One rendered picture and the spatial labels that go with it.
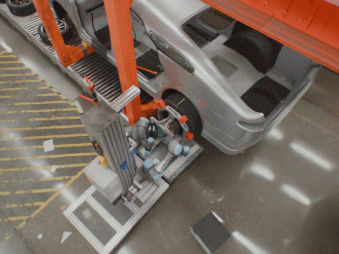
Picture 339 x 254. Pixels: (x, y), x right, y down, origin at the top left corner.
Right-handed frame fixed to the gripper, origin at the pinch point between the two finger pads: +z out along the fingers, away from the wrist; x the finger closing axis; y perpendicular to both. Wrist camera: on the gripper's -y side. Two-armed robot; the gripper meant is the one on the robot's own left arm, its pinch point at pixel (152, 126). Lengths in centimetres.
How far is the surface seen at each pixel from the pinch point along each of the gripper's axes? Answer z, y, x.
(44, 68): 198, 82, -239
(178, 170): -33, 75, 41
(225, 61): 110, -21, 113
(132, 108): 12.6, -23.9, -25.3
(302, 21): -87, -222, 85
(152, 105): 50, 15, -2
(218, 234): -133, 50, 89
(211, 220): -116, 50, 81
